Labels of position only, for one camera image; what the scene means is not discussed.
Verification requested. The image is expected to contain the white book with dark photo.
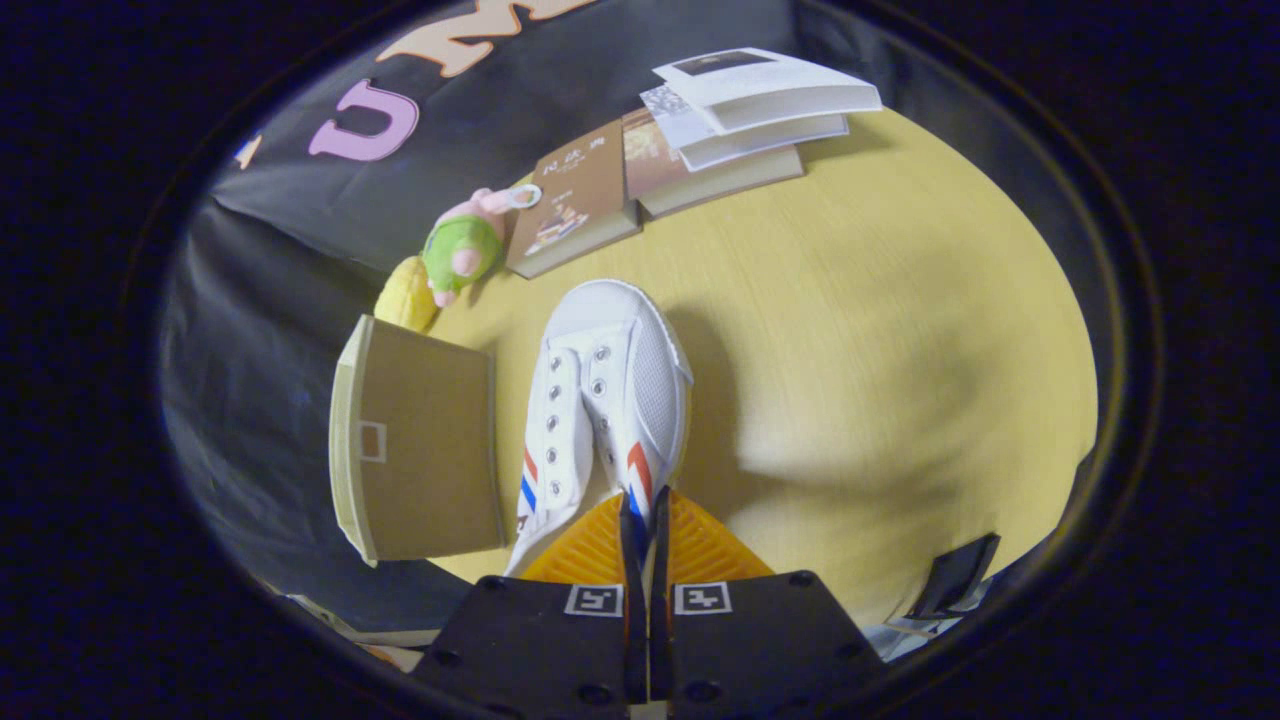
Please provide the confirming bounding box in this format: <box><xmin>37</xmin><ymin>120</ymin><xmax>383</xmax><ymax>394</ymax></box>
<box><xmin>653</xmin><ymin>47</ymin><xmax>883</xmax><ymax>136</ymax></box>

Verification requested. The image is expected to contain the brown book with cake picture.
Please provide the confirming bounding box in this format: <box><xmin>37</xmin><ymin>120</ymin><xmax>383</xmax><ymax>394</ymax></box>
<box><xmin>505</xmin><ymin>120</ymin><xmax>641</xmax><ymax>279</ymax></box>

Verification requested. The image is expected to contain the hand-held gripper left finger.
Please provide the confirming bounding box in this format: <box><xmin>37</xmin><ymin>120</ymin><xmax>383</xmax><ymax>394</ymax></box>
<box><xmin>412</xmin><ymin>490</ymin><xmax>646</xmax><ymax>720</ymax></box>

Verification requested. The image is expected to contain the black rectangular object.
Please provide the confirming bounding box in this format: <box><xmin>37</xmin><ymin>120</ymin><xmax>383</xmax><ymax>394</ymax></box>
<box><xmin>905</xmin><ymin>533</ymin><xmax>1001</xmax><ymax>623</ymax></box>

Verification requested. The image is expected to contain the beige fabric storage box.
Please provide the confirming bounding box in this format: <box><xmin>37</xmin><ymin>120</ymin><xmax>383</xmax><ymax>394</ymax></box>
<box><xmin>328</xmin><ymin>315</ymin><xmax>506</xmax><ymax>568</ymax></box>

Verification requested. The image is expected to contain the brown book with photo cover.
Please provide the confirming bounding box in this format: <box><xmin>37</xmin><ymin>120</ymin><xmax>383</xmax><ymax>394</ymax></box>
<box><xmin>622</xmin><ymin>105</ymin><xmax>804</xmax><ymax>218</ymax></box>

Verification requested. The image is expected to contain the yellow plush toy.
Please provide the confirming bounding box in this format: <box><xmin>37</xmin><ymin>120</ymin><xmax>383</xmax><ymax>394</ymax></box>
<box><xmin>375</xmin><ymin>256</ymin><xmax>441</xmax><ymax>334</ymax></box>

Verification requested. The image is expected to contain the white book with patterned cover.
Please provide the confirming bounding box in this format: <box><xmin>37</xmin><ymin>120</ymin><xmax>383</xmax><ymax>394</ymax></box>
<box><xmin>640</xmin><ymin>85</ymin><xmax>851</xmax><ymax>173</ymax></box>

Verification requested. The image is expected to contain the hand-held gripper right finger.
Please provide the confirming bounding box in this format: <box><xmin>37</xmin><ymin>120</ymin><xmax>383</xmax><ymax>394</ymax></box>
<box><xmin>648</xmin><ymin>487</ymin><xmax>886</xmax><ymax>720</ymax></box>

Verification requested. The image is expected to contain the green and pink plush toy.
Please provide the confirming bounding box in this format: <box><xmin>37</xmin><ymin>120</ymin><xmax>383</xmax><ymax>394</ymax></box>
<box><xmin>420</xmin><ymin>185</ymin><xmax>543</xmax><ymax>308</ymax></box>

